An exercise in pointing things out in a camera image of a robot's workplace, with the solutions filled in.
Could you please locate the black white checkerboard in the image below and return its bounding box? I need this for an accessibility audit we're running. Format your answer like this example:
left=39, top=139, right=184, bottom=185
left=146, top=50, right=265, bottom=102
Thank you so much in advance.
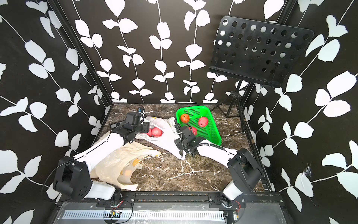
left=110, top=121, right=124, bottom=131

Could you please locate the red apple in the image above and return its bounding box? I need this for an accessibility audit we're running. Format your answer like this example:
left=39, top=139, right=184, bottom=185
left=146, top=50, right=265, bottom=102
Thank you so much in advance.
left=147, top=129, right=154, bottom=137
left=198, top=117, right=208, bottom=127
left=180, top=113, right=190, bottom=124
left=191, top=127, right=197, bottom=135
left=151, top=127, right=163, bottom=137

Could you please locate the green perforated plastic basket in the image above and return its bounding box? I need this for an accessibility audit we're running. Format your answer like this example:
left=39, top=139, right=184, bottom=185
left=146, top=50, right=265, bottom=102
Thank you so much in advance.
left=176, top=105, right=222, bottom=146

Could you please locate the white knotted plastic bag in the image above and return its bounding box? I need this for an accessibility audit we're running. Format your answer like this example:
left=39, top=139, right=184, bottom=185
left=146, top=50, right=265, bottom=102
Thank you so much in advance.
left=135, top=116, right=186, bottom=160

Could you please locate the white slotted cable duct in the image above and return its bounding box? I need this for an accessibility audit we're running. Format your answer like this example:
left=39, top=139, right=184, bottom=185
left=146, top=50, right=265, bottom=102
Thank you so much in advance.
left=60, top=210, right=225, bottom=221

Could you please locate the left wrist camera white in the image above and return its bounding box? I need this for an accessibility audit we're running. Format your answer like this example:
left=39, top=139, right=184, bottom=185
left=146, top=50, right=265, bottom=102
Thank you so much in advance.
left=125, top=106, right=145, bottom=126

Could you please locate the black perforated music stand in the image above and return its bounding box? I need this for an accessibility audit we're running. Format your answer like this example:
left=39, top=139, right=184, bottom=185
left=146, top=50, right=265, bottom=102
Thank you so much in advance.
left=207, top=16, right=314, bottom=118

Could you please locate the yellow banana print plastic bag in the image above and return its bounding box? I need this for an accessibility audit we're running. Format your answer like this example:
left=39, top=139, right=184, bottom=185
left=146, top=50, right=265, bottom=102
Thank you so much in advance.
left=90, top=141, right=161, bottom=191

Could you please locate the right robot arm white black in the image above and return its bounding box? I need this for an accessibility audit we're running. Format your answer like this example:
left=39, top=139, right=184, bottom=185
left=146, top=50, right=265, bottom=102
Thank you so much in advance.
left=174, top=123, right=263, bottom=208

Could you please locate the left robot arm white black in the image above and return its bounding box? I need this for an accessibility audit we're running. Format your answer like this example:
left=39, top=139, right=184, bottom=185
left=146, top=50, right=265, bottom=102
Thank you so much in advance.
left=53, top=107, right=149, bottom=200

